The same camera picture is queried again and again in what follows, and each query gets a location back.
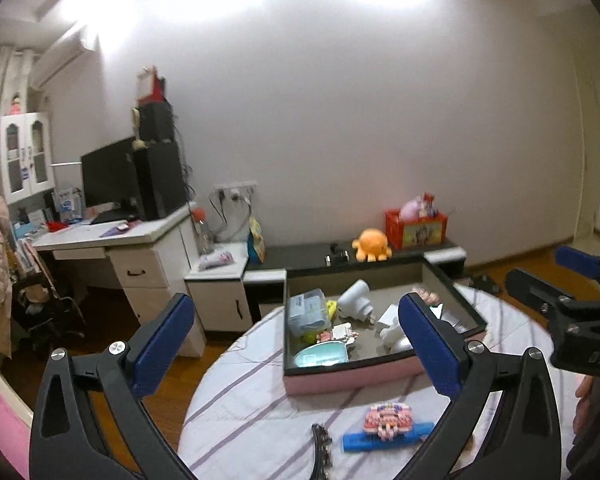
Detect black chain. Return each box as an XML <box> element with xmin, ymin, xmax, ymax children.
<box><xmin>307</xmin><ymin>422</ymin><xmax>333</xmax><ymax>480</ymax></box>

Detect pink storage box grey inside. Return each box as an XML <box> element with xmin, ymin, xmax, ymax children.
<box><xmin>282</xmin><ymin>255</ymin><xmax>488</xmax><ymax>396</ymax></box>

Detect black monitor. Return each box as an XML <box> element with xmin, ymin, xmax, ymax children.
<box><xmin>80</xmin><ymin>136</ymin><xmax>140</xmax><ymax>216</ymax></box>

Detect blue white box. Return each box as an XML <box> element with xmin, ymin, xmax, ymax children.
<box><xmin>55</xmin><ymin>187</ymin><xmax>86</xmax><ymax>223</ymax></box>

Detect small printed packet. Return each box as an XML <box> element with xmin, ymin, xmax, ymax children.
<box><xmin>316</xmin><ymin>322</ymin><xmax>358</xmax><ymax>348</ymax></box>

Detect blue tissue pack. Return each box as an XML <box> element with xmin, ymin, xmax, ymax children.
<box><xmin>287</xmin><ymin>289</ymin><xmax>331</xmax><ymax>336</ymax></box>

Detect clear bottle orange cap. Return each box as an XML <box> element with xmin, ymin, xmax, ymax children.
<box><xmin>192</xmin><ymin>205</ymin><xmax>215</xmax><ymax>256</ymax></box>

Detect white desk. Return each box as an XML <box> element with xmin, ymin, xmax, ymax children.
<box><xmin>31</xmin><ymin>205</ymin><xmax>207</xmax><ymax>358</ymax></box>

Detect red white boxes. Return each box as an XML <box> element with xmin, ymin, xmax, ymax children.
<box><xmin>136</xmin><ymin>65</ymin><xmax>167</xmax><ymax>106</ymax></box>

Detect small pink toy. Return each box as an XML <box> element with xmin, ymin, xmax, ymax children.
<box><xmin>411</xmin><ymin>285</ymin><xmax>443</xmax><ymax>307</ymax></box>

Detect white hair dryer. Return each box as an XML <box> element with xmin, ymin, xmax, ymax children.
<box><xmin>336</xmin><ymin>280</ymin><xmax>378</xmax><ymax>323</ymax></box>

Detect white air conditioner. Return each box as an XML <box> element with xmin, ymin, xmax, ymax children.
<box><xmin>32</xmin><ymin>25</ymin><xmax>98</xmax><ymax>88</ymax></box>

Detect black computer tower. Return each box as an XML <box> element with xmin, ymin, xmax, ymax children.
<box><xmin>132</xmin><ymin>140</ymin><xmax>188</xmax><ymax>221</ymax></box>

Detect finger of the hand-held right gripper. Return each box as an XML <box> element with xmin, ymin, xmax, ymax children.
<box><xmin>554</xmin><ymin>245</ymin><xmax>600</xmax><ymax>301</ymax></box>
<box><xmin>505</xmin><ymin>268</ymin><xmax>576</xmax><ymax>321</ymax></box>

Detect small black device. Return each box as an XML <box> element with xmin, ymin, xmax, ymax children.
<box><xmin>325</xmin><ymin>243</ymin><xmax>351</xmax><ymax>266</ymax></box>

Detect black speaker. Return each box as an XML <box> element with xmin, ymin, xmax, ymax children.
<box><xmin>132</xmin><ymin>102</ymin><xmax>175</xmax><ymax>142</ymax></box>

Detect blue plastic bar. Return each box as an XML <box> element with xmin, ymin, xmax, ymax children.
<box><xmin>342</xmin><ymin>421</ymin><xmax>436</xmax><ymax>453</ymax></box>

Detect grey flat packet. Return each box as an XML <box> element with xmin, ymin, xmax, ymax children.
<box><xmin>437</xmin><ymin>305</ymin><xmax>468</xmax><ymax>335</ymax></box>

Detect white wall socket strip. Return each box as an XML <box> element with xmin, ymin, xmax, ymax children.
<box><xmin>214</xmin><ymin>180</ymin><xmax>258</xmax><ymax>202</ymax></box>

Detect dark stroller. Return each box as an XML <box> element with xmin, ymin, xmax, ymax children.
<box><xmin>10</xmin><ymin>280</ymin><xmax>88</xmax><ymax>351</ymax></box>

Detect black cables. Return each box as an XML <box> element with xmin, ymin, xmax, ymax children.
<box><xmin>209</xmin><ymin>192</ymin><xmax>253</xmax><ymax>243</ymax></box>

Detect person's right hand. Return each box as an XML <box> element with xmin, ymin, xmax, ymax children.
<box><xmin>574</xmin><ymin>375</ymin><xmax>599</xmax><ymax>434</ymax></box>

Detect blue yellow snack bag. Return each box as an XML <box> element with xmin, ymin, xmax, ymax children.
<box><xmin>246</xmin><ymin>216</ymin><xmax>267</xmax><ymax>263</ymax></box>

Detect pink brick toy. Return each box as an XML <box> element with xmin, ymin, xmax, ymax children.
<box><xmin>362</xmin><ymin>402</ymin><xmax>415</xmax><ymax>442</ymax></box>

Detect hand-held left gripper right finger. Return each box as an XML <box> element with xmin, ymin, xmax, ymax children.
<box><xmin>395</xmin><ymin>292</ymin><xmax>563</xmax><ymax>480</ymax></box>

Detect teal oval case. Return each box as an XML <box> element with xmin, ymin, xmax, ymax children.
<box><xmin>293</xmin><ymin>341</ymin><xmax>348</xmax><ymax>368</ymax></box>

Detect white nightstand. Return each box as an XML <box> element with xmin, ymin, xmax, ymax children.
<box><xmin>184</xmin><ymin>241</ymin><xmax>251</xmax><ymax>333</ymax></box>

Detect orange octopus plush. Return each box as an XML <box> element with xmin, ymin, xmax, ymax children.
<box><xmin>351</xmin><ymin>229</ymin><xmax>393</xmax><ymax>263</ymax></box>

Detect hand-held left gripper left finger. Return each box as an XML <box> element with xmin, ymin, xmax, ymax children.
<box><xmin>29</xmin><ymin>292</ymin><xmax>197</xmax><ymax>480</ymax></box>

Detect red printed box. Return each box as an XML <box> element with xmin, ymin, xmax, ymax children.
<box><xmin>385</xmin><ymin>208</ymin><xmax>449</xmax><ymax>251</ymax></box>

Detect low dark top cabinet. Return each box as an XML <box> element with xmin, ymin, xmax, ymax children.
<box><xmin>244</xmin><ymin>240</ymin><xmax>468</xmax><ymax>321</ymax></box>

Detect small white pink pouch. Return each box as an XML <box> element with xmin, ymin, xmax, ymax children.
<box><xmin>198</xmin><ymin>251</ymin><xmax>236</xmax><ymax>268</ymax></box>

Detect white plush toy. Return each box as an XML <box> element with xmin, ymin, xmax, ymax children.
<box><xmin>380</xmin><ymin>325</ymin><xmax>414</xmax><ymax>354</ymax></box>

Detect black keyboard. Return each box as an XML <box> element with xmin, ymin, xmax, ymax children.
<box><xmin>90</xmin><ymin>210</ymin><xmax>138</xmax><ymax>225</ymax></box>

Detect white glass door cabinet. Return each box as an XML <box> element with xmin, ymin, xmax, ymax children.
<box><xmin>0</xmin><ymin>111</ymin><xmax>55</xmax><ymax>206</ymax></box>

